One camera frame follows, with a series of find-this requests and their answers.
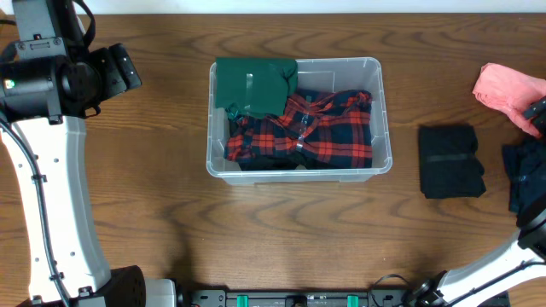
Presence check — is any pink garment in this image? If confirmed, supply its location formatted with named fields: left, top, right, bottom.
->
left=473, top=63, right=545, bottom=138

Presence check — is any dark navy garment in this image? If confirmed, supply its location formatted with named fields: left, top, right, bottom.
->
left=502, top=139, right=545, bottom=215

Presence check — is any dark green garment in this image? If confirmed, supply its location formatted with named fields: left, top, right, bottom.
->
left=215, top=57, right=298, bottom=119

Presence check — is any red navy plaid shirt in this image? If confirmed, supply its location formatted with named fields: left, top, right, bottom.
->
left=224, top=90, right=373, bottom=169

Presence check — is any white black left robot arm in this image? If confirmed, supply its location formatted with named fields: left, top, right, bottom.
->
left=1, top=0, right=177, bottom=307

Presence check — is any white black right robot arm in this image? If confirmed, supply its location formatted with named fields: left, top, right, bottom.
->
left=408, top=125, right=545, bottom=306

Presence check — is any clear plastic storage bin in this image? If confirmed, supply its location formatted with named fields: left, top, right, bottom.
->
left=206, top=57, right=393, bottom=185

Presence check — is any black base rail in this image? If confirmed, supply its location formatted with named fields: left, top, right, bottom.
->
left=177, top=289, right=511, bottom=307

